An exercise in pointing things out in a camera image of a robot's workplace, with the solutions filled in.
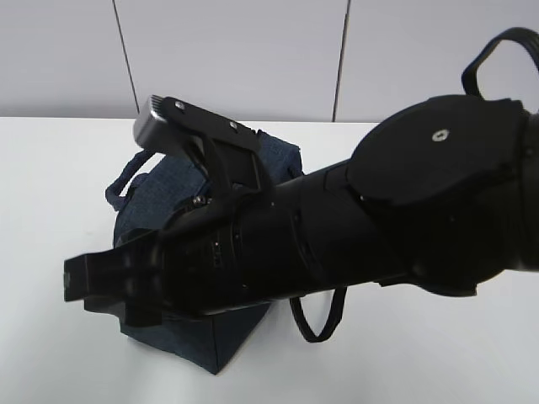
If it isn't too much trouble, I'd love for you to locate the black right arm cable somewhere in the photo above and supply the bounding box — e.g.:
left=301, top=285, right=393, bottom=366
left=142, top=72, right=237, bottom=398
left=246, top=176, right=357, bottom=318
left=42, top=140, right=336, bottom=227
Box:
left=288, top=286, right=349, bottom=344

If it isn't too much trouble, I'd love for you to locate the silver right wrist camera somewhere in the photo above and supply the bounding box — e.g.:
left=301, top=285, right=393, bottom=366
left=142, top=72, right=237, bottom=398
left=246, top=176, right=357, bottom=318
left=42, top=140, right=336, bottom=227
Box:
left=132, top=94, right=199, bottom=155

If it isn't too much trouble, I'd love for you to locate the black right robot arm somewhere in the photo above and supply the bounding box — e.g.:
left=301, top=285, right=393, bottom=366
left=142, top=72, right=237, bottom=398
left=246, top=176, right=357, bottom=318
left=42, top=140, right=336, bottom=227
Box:
left=64, top=95, right=538, bottom=327

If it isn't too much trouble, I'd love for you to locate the navy insulated lunch bag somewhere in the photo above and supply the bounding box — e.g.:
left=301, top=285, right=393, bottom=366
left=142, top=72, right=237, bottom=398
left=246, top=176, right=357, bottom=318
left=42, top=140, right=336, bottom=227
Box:
left=104, top=130, right=304, bottom=363

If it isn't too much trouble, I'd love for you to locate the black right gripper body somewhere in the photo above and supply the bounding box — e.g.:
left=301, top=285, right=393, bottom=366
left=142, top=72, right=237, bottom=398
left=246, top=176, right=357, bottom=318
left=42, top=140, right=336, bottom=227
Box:
left=63, top=197, right=303, bottom=327

